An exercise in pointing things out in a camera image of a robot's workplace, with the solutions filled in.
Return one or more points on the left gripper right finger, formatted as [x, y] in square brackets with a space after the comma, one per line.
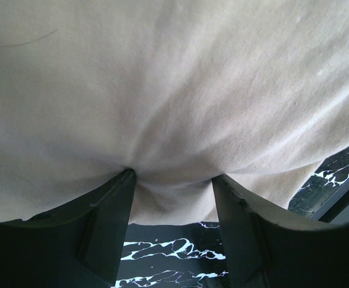
[268, 246]

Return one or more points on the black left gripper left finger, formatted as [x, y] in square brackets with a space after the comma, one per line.
[78, 244]

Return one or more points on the beige t shirt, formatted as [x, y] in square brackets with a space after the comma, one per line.
[178, 91]

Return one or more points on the black marble pattern mat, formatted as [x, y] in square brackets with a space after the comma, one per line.
[193, 255]

